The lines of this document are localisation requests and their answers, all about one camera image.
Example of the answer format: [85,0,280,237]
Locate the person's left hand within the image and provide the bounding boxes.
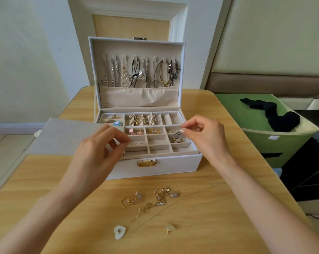
[58,124,132,203]

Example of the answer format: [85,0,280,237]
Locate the person's right hand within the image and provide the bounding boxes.
[180,115,233,168]

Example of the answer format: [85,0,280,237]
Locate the beige earring panel flap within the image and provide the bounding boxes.
[30,118,108,157]

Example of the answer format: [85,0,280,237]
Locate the small earrings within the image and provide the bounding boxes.
[113,185,181,241]

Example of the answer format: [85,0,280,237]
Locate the square pendant cord necklace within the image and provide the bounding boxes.
[167,59,181,87]

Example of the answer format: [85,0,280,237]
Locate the white jewelry box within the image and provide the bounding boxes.
[88,37,203,180]

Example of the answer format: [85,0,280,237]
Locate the brown cord bead necklace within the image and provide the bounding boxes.
[153,58,169,87]

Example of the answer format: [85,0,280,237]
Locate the silver cross pendant necklace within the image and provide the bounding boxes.
[100,54,114,87]

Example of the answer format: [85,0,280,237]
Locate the silver link chain necklace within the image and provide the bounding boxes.
[143,57,150,88]

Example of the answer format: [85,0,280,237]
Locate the slim silver rope chain necklace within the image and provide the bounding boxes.
[112,55,119,87]

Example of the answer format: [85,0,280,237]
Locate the bow pendant cord necklace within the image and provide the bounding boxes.
[129,56,148,88]

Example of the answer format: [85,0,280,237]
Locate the person's right forearm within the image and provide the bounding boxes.
[219,155,319,254]

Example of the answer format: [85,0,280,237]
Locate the person's left forearm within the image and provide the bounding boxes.
[0,189,83,254]

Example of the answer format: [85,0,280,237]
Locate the black cloth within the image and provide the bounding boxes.
[240,98,301,132]

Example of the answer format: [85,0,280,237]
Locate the black low cabinet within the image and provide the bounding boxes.
[281,111,319,203]

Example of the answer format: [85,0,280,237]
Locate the beige padded wall panel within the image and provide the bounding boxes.
[204,0,319,99]

